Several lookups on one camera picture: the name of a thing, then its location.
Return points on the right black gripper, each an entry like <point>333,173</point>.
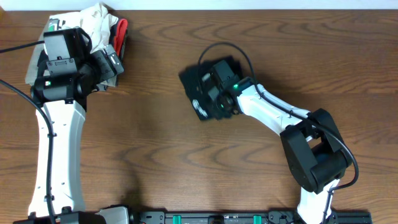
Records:
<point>217,114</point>

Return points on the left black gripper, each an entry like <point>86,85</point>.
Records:
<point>107,72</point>

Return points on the black t-shirt with white logo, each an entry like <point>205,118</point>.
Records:
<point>228,69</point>

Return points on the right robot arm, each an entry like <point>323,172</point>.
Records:
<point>315,152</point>

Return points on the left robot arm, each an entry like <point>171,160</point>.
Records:
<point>71,72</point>

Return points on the black and red garment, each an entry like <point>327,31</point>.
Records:
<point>118,36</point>

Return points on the white crumpled garment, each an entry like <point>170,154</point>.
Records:
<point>96,21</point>

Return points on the grey-beige folded garment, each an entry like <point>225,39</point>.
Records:
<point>38,63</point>

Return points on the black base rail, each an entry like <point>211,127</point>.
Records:
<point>272,217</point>

